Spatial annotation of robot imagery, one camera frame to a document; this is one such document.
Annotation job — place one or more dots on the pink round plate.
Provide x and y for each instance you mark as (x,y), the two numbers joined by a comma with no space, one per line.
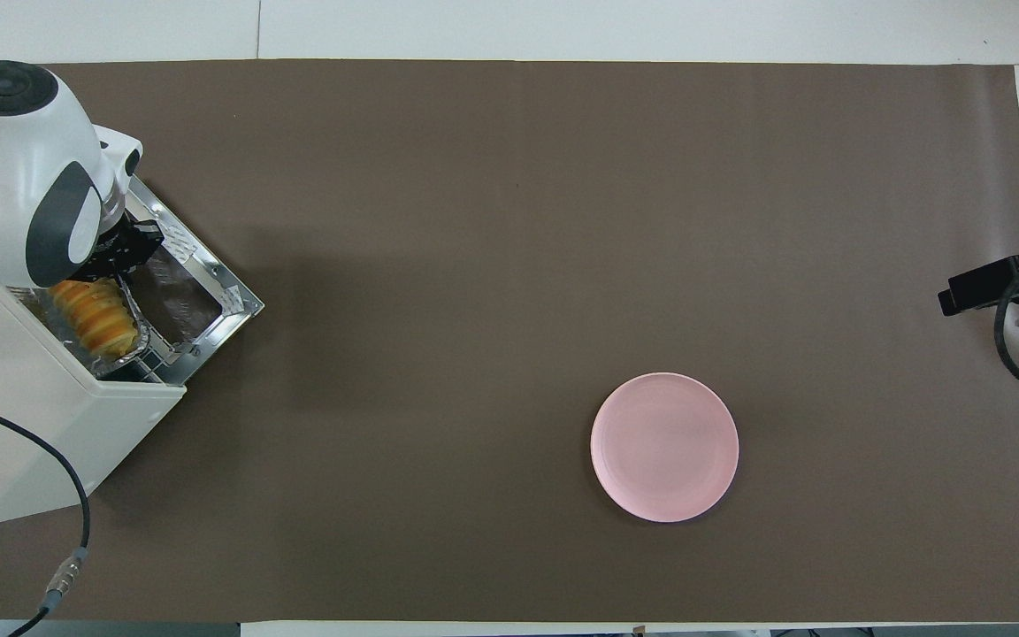
(664,447)

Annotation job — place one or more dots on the brown table mat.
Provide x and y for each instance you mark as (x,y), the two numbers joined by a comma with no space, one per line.
(509,221)

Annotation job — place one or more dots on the golden ridged bread loaf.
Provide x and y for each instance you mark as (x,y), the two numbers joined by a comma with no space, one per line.
(98,323)

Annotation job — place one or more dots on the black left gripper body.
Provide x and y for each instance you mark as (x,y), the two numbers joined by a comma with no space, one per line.
(110,252)

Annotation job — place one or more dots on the aluminium foil tray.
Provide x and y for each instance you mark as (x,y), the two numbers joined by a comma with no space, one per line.
(142,341)

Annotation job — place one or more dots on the white toaster oven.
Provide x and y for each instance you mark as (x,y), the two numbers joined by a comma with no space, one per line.
(41,416)

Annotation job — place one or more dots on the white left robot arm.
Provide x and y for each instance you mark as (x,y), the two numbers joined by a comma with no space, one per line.
(23,150)

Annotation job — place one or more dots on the glass oven door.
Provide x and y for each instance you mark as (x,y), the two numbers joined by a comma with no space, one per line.
(182,301)

